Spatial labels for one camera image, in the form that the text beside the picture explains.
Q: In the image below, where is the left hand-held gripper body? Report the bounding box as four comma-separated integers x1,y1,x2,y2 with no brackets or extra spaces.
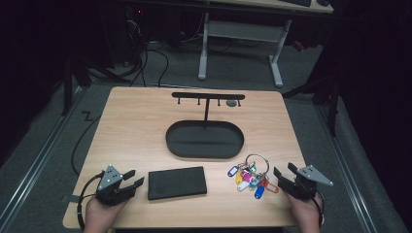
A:
95,164,137,207

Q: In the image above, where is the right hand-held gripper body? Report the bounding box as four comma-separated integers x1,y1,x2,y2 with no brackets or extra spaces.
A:
281,165,334,202

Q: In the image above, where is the key ring with coloured tags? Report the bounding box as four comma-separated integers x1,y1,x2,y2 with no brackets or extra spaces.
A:
226,153,280,200

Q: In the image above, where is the black wallet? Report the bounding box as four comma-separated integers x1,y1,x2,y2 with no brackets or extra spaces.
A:
148,166,208,201

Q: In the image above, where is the black key stand with tray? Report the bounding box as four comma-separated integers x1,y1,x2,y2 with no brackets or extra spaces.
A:
165,91,246,160

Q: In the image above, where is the person's right hand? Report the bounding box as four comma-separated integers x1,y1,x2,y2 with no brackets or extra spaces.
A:
283,190,325,233

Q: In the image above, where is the person's left hand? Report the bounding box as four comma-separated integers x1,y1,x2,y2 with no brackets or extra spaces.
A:
83,195,130,233

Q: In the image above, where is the grey tape piece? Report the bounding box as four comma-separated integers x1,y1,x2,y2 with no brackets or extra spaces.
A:
60,193,86,205

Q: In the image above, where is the black stand leg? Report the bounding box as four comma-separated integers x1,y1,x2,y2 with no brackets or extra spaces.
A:
60,54,92,117
281,72,342,138

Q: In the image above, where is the grey-legged wooden desk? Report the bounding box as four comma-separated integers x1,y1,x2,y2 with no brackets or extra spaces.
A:
197,0,334,88

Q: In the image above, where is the black keyboard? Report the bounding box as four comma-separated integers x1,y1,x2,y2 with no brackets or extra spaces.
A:
280,0,313,8

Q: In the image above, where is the right hand-held gripper black cable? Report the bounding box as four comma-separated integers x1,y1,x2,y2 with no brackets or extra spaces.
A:
312,190,326,227

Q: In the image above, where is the hand-held gripper black cable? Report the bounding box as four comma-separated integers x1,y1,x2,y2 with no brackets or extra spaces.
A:
312,190,326,227
77,171,106,231

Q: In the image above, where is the left hand-held gripper black cable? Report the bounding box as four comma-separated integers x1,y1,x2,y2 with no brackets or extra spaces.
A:
77,171,106,231

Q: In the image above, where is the black floor cable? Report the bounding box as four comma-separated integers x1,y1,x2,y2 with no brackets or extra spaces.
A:
71,111,102,178

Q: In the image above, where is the bundle of black cables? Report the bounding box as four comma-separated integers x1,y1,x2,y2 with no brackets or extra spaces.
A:
124,18,170,88

